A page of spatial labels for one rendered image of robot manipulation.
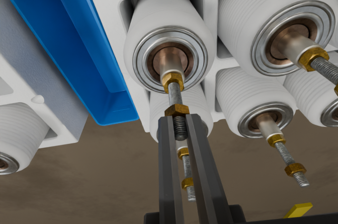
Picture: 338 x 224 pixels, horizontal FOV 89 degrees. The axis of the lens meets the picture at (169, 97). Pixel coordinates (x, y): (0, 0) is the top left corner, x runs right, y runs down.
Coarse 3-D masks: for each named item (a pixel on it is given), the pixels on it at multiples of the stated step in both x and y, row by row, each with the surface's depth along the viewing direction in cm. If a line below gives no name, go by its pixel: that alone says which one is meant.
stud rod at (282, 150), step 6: (276, 144) 22; (282, 144) 21; (282, 150) 21; (282, 156) 20; (288, 156) 20; (288, 162) 20; (294, 162) 19; (294, 174) 19; (300, 174) 18; (300, 180) 18; (306, 180) 18; (300, 186) 18; (306, 186) 18
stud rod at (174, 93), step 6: (174, 84) 14; (168, 90) 14; (174, 90) 14; (180, 90) 14; (174, 96) 13; (180, 96) 13; (174, 102) 13; (180, 102) 13; (174, 120) 11; (180, 120) 11; (174, 126) 11; (180, 126) 11; (174, 132) 11; (180, 132) 11; (186, 132) 11; (180, 138) 11; (186, 138) 11
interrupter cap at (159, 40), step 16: (160, 32) 15; (176, 32) 15; (192, 32) 15; (144, 48) 16; (160, 48) 16; (176, 48) 16; (192, 48) 16; (144, 64) 17; (192, 64) 18; (144, 80) 18; (192, 80) 19
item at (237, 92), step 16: (224, 80) 28; (240, 80) 26; (256, 80) 24; (272, 80) 24; (224, 96) 27; (240, 96) 24; (256, 96) 22; (272, 96) 22; (288, 96) 22; (224, 112) 27; (240, 112) 23
